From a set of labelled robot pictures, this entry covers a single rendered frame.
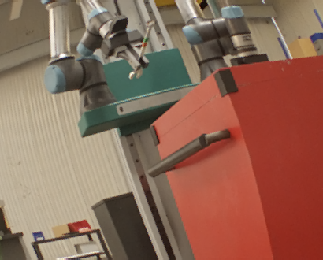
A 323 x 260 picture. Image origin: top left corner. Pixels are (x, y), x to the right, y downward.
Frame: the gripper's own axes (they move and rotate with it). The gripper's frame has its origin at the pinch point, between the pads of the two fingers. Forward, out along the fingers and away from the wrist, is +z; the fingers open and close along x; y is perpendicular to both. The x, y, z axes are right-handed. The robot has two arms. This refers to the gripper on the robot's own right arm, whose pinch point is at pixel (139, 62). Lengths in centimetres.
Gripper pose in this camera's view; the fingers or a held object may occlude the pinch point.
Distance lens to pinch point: 168.2
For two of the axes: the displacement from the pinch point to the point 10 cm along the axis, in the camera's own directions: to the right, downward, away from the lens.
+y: -2.0, 6.0, 7.8
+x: -8.1, 3.4, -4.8
